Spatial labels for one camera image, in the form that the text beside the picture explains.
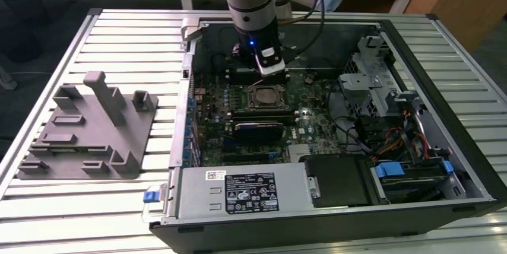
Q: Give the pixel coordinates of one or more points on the silver CPU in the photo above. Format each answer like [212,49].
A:
[266,96]

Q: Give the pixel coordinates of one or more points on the white camera with black face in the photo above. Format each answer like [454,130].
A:
[274,70]

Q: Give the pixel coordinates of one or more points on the thin metal locking lever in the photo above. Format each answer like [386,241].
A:
[256,83]

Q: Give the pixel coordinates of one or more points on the white case wall sticker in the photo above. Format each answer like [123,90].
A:
[282,35]

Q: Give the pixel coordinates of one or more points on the silver power supply unit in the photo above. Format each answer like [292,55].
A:
[190,194]

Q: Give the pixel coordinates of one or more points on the green motherboard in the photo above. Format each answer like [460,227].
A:
[316,102]

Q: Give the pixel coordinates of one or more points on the round coin battery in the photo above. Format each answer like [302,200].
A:
[308,79]

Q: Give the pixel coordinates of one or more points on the RAM slot with white clips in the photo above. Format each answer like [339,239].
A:
[242,78]
[242,71]

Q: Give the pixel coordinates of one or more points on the silver finned heatsink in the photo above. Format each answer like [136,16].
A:
[299,150]

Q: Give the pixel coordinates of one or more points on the blue case latch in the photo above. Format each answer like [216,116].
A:
[149,197]

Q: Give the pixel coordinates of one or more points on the black graphics card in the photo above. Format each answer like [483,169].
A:
[258,130]

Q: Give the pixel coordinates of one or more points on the CPU socket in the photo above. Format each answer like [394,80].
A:
[266,107]

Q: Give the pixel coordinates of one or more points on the black plastic shroud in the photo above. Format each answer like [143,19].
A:
[336,179]

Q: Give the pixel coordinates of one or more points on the grey metal drive cage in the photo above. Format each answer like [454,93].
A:
[356,85]

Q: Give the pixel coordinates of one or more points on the hard disk in blue carrier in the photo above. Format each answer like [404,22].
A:
[390,170]

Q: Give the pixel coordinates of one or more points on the black open PC case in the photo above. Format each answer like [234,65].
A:
[276,236]

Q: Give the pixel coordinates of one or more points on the grey chair foot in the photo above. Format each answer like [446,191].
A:
[7,82]

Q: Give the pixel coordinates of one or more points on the grey parts rack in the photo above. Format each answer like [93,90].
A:
[99,147]

